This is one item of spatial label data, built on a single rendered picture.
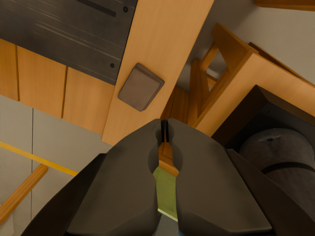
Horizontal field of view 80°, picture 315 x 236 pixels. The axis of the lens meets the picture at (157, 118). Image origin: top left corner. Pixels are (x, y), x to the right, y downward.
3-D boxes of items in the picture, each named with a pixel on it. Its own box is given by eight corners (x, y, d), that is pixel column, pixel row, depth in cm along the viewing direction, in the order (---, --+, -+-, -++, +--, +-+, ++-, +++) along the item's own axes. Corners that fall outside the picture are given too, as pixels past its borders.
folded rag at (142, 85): (138, 61, 44) (134, 64, 41) (166, 80, 45) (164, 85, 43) (119, 92, 49) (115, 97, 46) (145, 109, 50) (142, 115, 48)
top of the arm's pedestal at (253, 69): (350, 107, 50) (362, 114, 47) (263, 175, 67) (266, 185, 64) (248, 48, 47) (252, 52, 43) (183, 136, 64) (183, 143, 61)
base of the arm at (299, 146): (326, 142, 42) (356, 178, 33) (280, 181, 50) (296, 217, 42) (262, 118, 41) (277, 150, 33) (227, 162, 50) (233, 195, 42)
